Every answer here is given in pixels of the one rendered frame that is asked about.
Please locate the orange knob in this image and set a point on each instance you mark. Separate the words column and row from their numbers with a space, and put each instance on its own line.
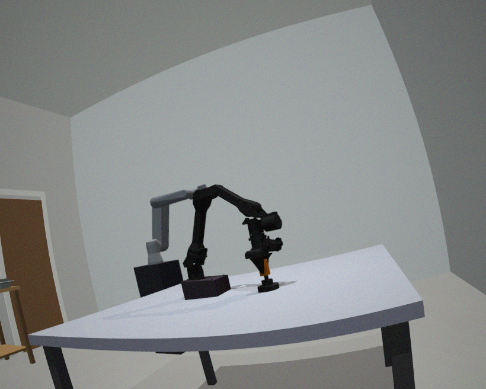
column 266, row 268

